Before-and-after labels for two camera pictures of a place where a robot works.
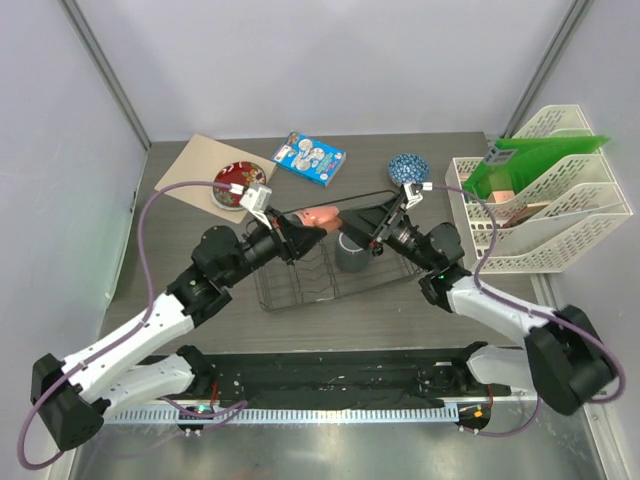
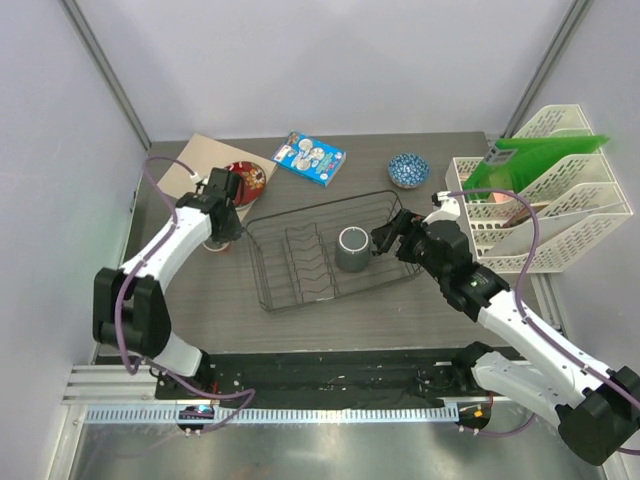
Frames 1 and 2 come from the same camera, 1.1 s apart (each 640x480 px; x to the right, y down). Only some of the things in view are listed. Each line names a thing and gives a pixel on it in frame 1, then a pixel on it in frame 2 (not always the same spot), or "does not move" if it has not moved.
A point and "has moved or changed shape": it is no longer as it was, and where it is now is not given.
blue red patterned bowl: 405,169 does not move
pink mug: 327,217 has moved or changed shape
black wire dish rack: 313,276 does not move
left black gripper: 288,236 -> 234,232
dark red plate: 237,172 does not move
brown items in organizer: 527,212 does not move
